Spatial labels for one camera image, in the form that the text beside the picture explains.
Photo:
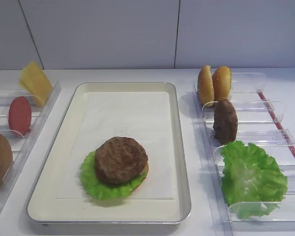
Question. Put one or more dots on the yellow cheese slice front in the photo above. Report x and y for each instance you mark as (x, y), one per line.
(34, 80)

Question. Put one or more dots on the bottom bun under lettuce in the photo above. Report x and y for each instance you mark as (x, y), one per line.
(137, 181)

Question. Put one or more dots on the brown meat patty on tray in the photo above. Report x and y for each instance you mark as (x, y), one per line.
(119, 160)

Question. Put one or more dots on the brown meat patty in rack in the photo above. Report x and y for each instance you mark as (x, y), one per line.
(225, 122)

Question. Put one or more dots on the green lettuce leaf on tray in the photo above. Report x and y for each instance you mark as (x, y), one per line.
(98, 189)

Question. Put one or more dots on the green lettuce in rack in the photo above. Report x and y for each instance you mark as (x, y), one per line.
(252, 182)

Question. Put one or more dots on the red tomato slice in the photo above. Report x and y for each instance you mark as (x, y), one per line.
(19, 117)

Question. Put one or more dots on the white parchment paper sheet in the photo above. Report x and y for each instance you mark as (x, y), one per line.
(143, 116)

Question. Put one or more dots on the white metal baking tray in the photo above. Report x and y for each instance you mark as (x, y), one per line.
(45, 207)

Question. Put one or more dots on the sesame bun half left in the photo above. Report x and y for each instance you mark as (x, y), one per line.
(205, 86)

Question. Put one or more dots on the sesame bun half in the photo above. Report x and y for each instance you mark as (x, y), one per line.
(205, 86)
(222, 81)

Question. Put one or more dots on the sesame bun half right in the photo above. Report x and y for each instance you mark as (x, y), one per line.
(222, 81)

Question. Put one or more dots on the clear acrylic right rack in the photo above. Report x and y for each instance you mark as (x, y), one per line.
(259, 122)

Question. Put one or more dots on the clear acrylic rack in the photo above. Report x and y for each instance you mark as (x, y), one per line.
(22, 145)
(259, 122)

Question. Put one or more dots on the clear acrylic left rack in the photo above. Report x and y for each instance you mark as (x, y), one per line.
(22, 145)

